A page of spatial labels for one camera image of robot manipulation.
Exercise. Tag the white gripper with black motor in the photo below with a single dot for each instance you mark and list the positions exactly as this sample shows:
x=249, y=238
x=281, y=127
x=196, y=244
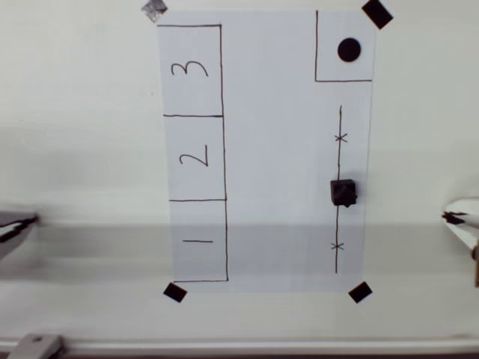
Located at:
x=464, y=221

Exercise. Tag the black cube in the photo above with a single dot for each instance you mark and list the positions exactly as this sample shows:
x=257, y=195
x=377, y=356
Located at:
x=342, y=190

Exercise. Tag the black tape piece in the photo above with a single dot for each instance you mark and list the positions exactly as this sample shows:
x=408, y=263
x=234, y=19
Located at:
x=174, y=292
x=360, y=292
x=378, y=14

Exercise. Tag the black round sticker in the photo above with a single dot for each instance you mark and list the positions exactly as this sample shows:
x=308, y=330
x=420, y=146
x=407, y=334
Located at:
x=349, y=49

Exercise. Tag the white paper sheet with drawn boxes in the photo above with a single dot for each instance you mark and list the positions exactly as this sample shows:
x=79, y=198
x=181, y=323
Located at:
x=269, y=149

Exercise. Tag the grey tape piece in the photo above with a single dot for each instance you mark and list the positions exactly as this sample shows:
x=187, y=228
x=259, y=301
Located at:
x=154, y=10

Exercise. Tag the grey metal bracket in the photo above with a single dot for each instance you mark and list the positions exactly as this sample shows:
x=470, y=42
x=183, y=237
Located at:
x=35, y=346

